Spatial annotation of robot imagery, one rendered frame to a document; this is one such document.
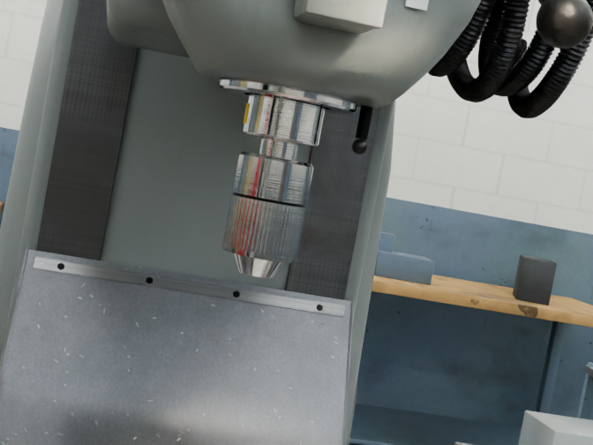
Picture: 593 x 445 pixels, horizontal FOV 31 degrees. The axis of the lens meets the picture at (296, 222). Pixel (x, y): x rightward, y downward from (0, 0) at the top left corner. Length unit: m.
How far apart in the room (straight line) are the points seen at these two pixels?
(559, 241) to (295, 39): 4.78
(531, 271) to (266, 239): 3.97
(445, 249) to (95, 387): 4.20
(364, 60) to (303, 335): 0.49
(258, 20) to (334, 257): 0.51
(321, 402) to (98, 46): 0.39
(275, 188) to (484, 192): 4.55
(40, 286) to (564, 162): 4.45
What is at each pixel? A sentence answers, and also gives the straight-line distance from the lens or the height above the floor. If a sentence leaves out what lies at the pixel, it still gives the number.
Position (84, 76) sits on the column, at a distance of 1.01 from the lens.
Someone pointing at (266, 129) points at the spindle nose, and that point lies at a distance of 0.63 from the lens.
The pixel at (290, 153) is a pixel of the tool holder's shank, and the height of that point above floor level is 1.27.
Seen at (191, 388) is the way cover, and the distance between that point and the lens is 0.99.
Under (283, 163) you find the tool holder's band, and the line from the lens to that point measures 0.63.
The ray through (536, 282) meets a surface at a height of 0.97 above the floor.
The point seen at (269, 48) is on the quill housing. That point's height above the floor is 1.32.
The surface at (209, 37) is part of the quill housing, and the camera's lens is 0.58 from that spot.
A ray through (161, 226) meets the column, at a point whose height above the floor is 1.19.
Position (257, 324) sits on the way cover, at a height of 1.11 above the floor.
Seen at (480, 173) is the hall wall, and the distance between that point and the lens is 5.15.
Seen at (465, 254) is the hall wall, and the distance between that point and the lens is 5.14.
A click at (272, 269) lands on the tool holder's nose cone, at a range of 0.64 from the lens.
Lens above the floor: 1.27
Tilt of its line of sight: 3 degrees down
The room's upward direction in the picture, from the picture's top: 10 degrees clockwise
